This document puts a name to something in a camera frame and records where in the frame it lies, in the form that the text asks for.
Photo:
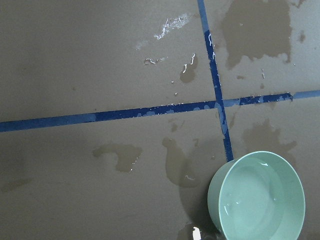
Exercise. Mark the mint green bowl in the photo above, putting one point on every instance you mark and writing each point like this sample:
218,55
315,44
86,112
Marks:
258,196

